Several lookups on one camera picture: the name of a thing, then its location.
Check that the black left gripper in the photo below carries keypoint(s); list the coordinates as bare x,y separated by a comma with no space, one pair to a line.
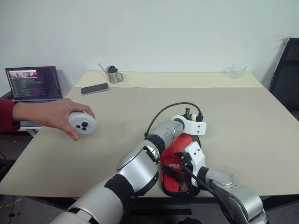
187,113

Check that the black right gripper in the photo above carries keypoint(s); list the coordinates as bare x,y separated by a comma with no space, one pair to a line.
186,168

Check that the white round controller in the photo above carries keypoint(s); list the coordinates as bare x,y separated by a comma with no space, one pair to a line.
84,126

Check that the red sleeved forearm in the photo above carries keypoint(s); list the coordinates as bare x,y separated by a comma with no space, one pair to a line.
7,114

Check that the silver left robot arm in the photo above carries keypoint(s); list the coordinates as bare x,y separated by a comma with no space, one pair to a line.
137,168

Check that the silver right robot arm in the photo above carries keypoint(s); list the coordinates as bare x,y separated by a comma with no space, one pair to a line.
245,198

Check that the person's bare hand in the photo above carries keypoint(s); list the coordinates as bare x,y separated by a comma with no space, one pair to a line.
46,114

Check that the clear glass cup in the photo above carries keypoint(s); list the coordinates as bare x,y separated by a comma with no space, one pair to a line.
236,72

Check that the stainless steel cup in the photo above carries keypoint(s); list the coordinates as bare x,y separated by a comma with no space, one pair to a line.
113,78

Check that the black object in cup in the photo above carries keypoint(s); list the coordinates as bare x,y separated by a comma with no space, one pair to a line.
113,69

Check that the black smartphone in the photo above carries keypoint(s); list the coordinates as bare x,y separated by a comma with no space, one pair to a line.
94,89

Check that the thin metal stick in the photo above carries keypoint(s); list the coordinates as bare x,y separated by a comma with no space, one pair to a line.
101,67

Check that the black office chair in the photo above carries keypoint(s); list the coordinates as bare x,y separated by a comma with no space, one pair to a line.
287,77

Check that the open laptop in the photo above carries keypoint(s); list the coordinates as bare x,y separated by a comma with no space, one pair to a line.
35,84

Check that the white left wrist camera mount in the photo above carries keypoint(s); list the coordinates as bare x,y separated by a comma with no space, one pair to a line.
196,127

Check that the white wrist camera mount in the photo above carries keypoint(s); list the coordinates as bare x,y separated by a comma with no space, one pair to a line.
196,127
197,156

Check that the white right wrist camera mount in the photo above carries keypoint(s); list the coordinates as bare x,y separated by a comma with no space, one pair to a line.
197,156

